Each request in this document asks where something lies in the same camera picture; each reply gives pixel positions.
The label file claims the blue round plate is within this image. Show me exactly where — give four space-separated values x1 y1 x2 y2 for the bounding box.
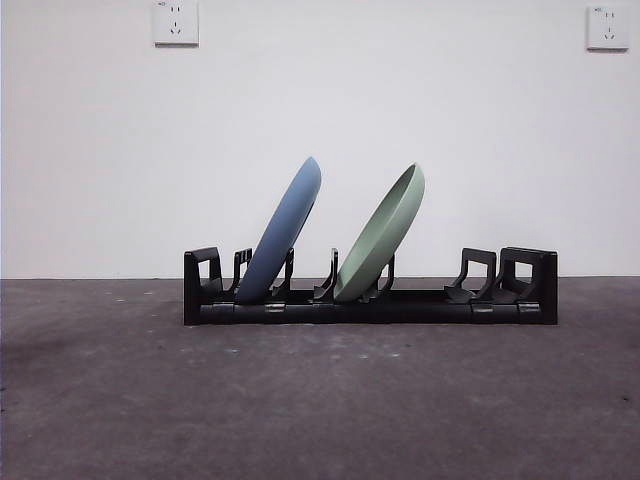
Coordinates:
234 156 323 305

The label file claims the green round plate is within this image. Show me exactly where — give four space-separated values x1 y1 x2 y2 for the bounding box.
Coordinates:
332 161 427 303

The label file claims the black plastic plate rack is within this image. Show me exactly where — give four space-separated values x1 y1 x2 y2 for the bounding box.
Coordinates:
183 246 559 326

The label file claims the white wall socket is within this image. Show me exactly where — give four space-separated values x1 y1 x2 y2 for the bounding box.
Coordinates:
586 4 631 52
153 0 200 49

